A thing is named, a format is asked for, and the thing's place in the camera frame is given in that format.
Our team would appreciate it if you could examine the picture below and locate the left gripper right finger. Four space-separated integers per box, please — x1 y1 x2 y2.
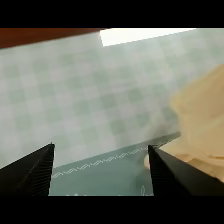
147 144 224 197

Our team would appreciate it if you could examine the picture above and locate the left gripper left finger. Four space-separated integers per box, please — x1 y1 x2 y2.
0 142 56 197

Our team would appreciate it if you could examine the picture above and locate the cream shirt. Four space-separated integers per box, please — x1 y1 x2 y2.
143 64 224 183

